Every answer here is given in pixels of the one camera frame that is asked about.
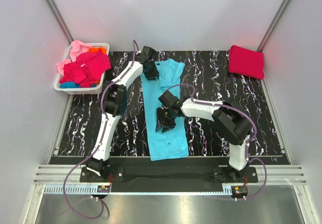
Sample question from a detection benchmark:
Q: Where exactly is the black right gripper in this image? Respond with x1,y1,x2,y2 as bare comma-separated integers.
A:
155,107,176,133

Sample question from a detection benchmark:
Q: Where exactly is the cyan t shirt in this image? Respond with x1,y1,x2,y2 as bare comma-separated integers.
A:
141,59,189,161

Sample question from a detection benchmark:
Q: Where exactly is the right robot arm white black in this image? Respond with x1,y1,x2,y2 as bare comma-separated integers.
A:
155,91,257,183

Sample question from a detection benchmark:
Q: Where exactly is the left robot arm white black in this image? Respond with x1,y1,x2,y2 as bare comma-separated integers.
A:
82,46,159,182

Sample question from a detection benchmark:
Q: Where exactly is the orange t shirt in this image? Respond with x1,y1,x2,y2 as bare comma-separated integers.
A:
88,47,107,54

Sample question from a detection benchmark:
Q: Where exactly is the magenta t shirt in basket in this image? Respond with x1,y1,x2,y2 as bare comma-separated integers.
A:
59,51,111,88

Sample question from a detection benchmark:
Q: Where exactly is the light pink t shirt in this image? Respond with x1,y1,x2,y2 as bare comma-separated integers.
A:
56,40,92,76

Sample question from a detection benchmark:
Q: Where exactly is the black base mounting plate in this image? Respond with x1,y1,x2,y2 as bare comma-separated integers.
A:
79,157,259,194

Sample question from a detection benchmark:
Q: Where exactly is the blue t shirt in basket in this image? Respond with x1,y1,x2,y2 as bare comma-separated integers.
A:
59,82,96,89

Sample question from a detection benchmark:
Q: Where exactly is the folded red t shirt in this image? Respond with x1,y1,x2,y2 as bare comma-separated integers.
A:
228,45,265,80

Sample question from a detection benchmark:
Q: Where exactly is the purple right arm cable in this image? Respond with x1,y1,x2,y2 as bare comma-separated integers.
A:
168,83,258,162

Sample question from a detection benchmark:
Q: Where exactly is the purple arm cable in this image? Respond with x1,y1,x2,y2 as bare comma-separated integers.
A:
168,83,258,162
96,39,142,149

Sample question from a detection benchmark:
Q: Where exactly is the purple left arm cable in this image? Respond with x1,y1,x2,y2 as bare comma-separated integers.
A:
96,39,142,149

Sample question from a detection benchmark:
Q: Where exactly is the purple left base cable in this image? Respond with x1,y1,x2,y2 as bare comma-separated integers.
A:
62,156,110,220

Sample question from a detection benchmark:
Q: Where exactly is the aluminium frame rail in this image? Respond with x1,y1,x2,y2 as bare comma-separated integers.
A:
34,165,306,185

